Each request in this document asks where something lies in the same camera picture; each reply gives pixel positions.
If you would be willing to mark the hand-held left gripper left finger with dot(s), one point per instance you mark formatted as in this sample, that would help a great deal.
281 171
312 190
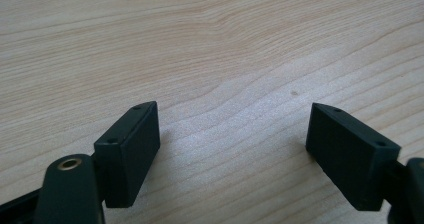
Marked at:
128 157

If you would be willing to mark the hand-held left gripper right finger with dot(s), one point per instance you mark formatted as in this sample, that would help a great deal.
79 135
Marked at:
350 150

